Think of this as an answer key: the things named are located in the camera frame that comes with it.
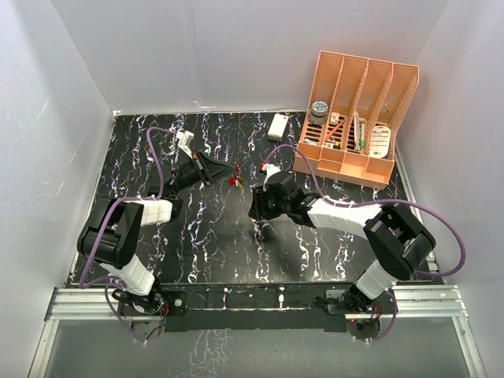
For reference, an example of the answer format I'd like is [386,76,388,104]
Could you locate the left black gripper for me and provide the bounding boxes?
[170,150,239,195]

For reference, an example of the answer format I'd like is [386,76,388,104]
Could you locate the key with yellow tag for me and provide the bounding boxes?
[236,181,244,195]

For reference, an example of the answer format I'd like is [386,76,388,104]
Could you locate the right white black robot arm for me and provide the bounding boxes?
[248,169,436,313]

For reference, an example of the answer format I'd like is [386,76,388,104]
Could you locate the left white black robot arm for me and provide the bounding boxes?
[76,150,239,314]

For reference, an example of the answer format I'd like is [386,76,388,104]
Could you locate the white cardboard box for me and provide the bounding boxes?
[267,113,289,142]

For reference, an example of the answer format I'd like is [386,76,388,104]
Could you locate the grey tape roll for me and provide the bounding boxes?
[309,100,329,126]

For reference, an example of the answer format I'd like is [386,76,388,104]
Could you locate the pink desk organizer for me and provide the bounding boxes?
[294,51,420,190]

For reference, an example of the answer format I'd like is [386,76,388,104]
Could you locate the pens in organizer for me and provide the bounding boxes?
[354,112,366,152]

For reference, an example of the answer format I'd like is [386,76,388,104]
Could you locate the white packaged card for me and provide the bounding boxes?
[369,125,391,158]

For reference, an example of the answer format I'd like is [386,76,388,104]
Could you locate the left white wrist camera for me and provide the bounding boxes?
[176,131,194,157]

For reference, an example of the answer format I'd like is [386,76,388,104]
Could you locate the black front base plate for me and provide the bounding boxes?
[112,283,398,339]

